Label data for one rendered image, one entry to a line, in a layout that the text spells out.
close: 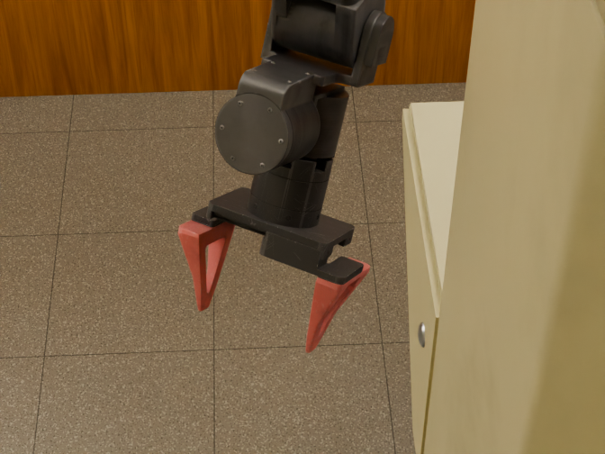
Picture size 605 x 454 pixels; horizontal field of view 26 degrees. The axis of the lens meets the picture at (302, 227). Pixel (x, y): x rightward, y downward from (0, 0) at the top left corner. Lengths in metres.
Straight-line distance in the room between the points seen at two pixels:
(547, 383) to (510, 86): 0.07
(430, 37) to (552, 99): 2.58
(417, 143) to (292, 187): 0.48
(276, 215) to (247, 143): 0.10
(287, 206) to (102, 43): 1.87
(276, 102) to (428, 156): 0.40
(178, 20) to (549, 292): 2.53
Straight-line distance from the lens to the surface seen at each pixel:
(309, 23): 0.96
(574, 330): 0.28
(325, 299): 0.99
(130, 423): 2.30
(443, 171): 0.50
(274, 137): 0.90
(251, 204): 1.00
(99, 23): 2.80
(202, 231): 1.02
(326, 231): 1.00
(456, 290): 0.40
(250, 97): 0.91
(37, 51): 2.86
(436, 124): 0.51
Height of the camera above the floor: 1.85
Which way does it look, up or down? 46 degrees down
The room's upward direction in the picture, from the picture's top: straight up
